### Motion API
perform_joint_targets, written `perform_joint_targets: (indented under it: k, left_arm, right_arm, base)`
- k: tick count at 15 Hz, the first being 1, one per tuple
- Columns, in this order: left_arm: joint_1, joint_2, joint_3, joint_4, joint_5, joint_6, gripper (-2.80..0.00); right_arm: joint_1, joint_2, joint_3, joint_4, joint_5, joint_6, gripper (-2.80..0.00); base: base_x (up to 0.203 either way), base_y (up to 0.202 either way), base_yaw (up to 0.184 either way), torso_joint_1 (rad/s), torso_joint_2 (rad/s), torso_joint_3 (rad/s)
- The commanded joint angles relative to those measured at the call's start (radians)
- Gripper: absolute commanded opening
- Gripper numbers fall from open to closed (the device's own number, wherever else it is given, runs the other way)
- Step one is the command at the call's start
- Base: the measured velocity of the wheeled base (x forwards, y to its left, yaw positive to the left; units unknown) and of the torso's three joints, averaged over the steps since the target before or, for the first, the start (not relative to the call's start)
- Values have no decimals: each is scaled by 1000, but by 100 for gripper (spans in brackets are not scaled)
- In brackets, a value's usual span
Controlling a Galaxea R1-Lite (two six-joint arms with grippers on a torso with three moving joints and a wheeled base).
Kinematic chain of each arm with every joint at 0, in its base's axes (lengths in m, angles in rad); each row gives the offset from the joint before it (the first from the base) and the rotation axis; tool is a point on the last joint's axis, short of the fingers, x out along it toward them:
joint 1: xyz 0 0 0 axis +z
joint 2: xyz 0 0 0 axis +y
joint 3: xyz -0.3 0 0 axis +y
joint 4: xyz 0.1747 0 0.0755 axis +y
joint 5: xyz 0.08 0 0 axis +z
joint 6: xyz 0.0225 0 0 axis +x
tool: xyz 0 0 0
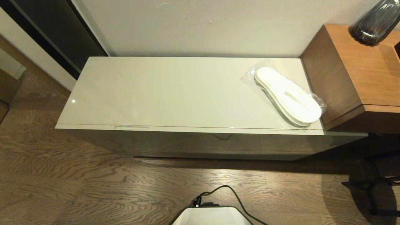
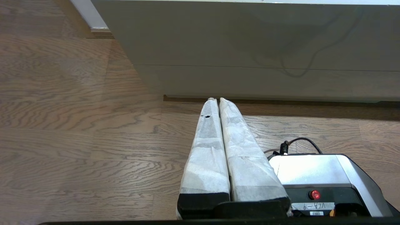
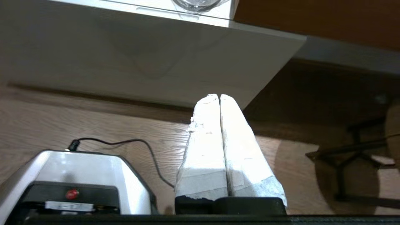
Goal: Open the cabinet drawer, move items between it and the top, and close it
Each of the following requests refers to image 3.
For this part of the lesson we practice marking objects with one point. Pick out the red round button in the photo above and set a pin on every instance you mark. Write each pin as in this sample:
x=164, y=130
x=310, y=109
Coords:
x=72, y=194

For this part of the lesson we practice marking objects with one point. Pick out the white glossy low cabinet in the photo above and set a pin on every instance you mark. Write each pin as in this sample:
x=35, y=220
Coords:
x=156, y=3

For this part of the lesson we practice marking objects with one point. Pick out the white handwritten label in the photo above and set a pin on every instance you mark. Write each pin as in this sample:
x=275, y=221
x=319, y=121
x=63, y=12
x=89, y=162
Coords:
x=68, y=206

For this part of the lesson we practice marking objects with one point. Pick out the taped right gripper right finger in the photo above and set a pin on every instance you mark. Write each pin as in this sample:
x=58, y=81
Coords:
x=247, y=168

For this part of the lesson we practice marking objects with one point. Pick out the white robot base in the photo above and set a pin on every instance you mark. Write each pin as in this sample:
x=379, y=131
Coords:
x=78, y=178

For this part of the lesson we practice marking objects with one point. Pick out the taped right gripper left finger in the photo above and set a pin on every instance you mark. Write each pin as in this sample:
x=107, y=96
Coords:
x=203, y=162

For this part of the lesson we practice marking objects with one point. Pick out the black metal chair legs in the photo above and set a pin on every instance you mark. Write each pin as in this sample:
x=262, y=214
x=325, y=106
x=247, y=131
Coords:
x=350, y=156

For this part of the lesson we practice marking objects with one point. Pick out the white slipper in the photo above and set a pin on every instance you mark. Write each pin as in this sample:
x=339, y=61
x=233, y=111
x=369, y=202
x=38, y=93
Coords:
x=198, y=3

